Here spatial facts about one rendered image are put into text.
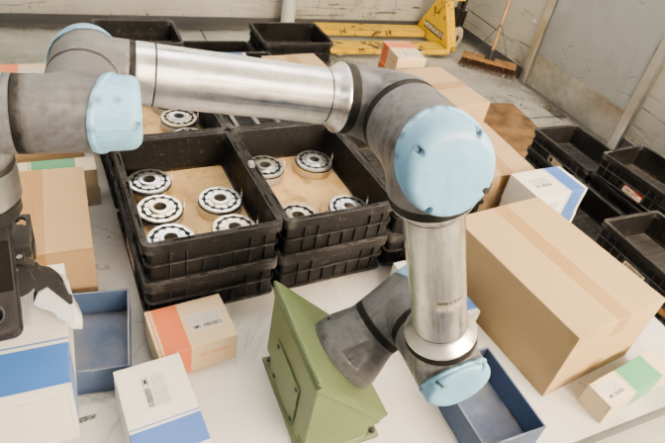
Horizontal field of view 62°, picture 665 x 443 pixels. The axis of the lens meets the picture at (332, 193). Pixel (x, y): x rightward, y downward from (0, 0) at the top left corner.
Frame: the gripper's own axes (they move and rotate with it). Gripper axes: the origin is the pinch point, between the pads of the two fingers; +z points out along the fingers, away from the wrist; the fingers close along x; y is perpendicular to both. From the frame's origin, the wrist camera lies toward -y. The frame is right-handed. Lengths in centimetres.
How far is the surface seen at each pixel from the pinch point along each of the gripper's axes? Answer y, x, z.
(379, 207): 37, -72, 18
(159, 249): 33.9, -21.6, 19.2
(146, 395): 11.1, -15.5, 32.3
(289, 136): 75, -63, 21
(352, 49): 324, -213, 103
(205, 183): 66, -38, 28
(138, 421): 6.4, -13.4, 32.3
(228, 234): 35, -35, 19
